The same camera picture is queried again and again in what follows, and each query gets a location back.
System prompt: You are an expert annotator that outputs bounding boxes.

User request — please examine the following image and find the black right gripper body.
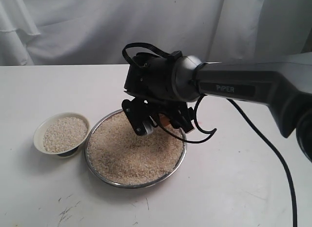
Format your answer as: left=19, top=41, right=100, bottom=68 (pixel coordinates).
left=144, top=98, right=183, bottom=124

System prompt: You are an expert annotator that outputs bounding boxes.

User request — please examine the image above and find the brown wooden cup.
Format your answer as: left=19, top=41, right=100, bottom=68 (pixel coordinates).
left=159, top=115, right=170, bottom=127

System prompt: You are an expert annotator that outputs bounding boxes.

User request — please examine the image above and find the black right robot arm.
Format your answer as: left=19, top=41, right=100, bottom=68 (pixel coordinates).
left=122, top=51, right=312, bottom=158

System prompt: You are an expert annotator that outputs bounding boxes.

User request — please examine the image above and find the rice heap in tray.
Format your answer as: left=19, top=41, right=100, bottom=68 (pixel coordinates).
left=87, top=112, right=184, bottom=184

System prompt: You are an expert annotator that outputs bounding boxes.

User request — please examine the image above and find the rice in white bowl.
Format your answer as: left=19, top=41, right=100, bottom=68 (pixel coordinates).
left=43, top=117, right=88, bottom=153

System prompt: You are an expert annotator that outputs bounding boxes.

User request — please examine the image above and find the white ceramic bowl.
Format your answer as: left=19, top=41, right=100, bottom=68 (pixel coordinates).
left=33, top=112, right=91, bottom=159

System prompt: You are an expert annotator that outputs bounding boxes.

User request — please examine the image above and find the round metal tray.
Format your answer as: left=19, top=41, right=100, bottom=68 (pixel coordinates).
left=84, top=108, right=188, bottom=189

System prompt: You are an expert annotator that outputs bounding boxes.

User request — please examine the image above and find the white backdrop curtain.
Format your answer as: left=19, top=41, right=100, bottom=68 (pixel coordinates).
left=0, top=0, right=312, bottom=65

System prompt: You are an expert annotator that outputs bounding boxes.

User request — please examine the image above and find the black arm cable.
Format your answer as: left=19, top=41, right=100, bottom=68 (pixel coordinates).
left=121, top=42, right=298, bottom=227

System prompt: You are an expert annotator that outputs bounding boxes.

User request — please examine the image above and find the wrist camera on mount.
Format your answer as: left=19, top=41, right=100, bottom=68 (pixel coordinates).
left=121, top=98, right=156, bottom=136

